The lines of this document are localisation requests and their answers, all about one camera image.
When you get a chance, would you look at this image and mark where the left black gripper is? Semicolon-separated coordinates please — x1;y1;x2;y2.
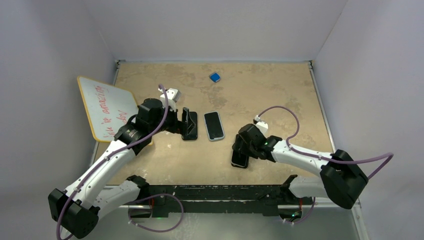
150;102;195;136

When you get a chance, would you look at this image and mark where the black phone with camera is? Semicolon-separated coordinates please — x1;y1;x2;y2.
181;111;198;141

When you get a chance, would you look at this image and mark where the black phone case edge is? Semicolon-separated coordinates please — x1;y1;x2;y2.
230;149;251;170

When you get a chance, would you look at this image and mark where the light blue phone case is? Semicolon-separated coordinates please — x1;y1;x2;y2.
202;111;226;143

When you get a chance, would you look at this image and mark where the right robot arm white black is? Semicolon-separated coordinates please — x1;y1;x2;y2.
232;123;369;209

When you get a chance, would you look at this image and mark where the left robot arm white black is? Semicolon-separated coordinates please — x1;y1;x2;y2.
48;96;198;240

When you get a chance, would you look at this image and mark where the blue eraser block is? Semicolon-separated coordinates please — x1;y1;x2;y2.
209;72;221;83

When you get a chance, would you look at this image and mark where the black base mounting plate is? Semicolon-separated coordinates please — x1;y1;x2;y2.
128;184;313;218

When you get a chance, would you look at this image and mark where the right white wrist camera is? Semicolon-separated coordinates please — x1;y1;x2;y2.
253;115;269;135

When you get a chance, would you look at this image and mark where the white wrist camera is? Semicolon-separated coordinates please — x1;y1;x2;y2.
253;115;269;135
158;88;182;112

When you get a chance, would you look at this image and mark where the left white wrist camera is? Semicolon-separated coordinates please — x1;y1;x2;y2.
158;88;182;112

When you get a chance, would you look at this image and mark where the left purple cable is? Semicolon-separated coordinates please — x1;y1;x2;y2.
55;84;184;240

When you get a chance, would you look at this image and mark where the white whiteboard yellow frame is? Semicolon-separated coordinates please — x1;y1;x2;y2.
77;76;138;143

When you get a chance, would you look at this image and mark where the aluminium frame rail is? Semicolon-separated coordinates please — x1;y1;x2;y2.
59;185;369;240

